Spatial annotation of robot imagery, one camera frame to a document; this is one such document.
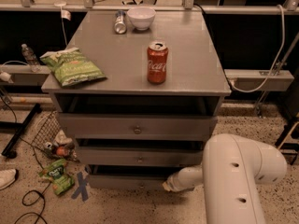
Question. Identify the metal railing frame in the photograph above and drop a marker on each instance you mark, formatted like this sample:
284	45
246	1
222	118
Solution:
149	0

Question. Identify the clear water bottle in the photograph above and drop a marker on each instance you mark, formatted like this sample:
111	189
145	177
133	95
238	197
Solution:
30	58

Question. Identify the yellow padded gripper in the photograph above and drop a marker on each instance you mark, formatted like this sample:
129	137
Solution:
176	180

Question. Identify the grey drawer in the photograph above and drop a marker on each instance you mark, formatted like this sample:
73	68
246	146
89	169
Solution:
128	177
124	152
137	127

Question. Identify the grey tape cross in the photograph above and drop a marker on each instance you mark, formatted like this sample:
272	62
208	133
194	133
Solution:
81	190

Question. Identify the green chip bag on floor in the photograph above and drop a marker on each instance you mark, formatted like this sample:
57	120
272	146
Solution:
57	176

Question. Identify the grey top drawer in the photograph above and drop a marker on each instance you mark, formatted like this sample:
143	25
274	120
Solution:
137	127

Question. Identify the grey middle drawer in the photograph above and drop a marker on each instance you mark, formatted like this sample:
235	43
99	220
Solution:
124	152

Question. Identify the white bowl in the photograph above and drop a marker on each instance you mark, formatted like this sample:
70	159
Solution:
141	17

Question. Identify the grey wall ledge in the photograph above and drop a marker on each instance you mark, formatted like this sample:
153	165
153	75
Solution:
258	80
22	75

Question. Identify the grey wall ledge left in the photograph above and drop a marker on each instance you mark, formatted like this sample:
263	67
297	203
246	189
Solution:
22	75

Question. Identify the silver can lying down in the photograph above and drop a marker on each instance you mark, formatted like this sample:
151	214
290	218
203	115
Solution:
120	26

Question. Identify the black table leg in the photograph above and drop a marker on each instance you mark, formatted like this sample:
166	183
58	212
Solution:
18	129

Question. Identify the grey drawer cabinet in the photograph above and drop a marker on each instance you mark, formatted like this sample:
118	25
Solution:
195	84

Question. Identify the grey wall ledge right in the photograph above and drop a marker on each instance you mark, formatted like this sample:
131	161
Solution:
258	80

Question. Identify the black wheeled cart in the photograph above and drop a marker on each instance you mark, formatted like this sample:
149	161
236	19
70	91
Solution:
288	142

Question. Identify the wire basket with trash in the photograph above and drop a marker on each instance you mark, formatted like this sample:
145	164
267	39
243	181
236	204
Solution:
51	140

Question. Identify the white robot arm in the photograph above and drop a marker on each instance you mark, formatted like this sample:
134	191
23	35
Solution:
231	168

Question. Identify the red cola can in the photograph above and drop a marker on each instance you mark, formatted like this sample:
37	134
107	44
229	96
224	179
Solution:
157	54

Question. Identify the green jalapeno chip bag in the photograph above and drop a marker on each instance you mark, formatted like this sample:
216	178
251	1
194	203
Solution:
71	66

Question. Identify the grey bottom drawer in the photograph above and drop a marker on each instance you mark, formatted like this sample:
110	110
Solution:
128	177

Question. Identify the white shoe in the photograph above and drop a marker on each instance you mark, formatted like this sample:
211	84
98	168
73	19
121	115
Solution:
7	177

